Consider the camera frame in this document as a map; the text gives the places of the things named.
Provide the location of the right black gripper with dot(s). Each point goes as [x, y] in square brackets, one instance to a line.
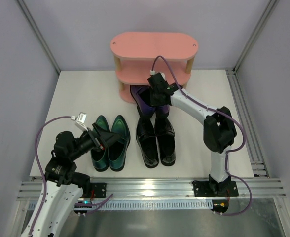
[156, 98]

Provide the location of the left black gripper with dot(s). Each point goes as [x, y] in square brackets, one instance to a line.
[96, 137]

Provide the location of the green metallic loafer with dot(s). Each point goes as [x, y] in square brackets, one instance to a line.
[117, 152]
[100, 159]

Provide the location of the purple metallic loafer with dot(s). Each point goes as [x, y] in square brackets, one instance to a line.
[141, 95]
[162, 112]

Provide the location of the black patent loafer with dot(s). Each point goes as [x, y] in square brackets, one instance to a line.
[146, 140]
[166, 140]

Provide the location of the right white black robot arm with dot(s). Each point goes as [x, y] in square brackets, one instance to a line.
[218, 131]

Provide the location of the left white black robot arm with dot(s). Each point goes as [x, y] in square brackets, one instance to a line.
[62, 185]

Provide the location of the pink three-tier shoe shelf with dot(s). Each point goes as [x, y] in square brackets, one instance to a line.
[137, 53]

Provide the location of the left black controller board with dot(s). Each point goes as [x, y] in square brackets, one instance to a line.
[83, 208]

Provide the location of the black controller board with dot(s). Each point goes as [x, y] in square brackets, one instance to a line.
[83, 208]
[219, 206]

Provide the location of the right black controller board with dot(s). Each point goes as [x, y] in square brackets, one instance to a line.
[219, 206]

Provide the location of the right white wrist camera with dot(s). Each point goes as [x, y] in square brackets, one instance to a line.
[152, 72]

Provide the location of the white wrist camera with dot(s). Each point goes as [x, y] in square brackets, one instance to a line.
[80, 121]
[152, 72]

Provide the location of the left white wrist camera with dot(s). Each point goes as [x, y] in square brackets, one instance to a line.
[80, 121]

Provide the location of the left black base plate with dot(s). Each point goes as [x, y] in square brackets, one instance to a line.
[95, 190]

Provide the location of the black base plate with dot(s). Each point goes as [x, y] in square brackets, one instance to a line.
[95, 190]
[202, 189]

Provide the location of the slotted grey cable duct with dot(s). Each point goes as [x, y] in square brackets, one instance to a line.
[125, 205]

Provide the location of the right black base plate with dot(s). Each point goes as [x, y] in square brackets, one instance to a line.
[202, 189]

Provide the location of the right side aluminium rail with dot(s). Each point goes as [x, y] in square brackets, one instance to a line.
[252, 143]

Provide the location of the right corner aluminium post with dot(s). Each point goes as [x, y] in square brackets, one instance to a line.
[268, 10]

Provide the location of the corner aluminium post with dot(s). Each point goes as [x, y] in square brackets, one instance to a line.
[268, 10]
[27, 14]

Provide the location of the left corner aluminium post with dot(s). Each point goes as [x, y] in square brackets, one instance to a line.
[27, 14]

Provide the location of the aluminium mounting rail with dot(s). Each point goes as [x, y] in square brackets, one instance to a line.
[182, 188]

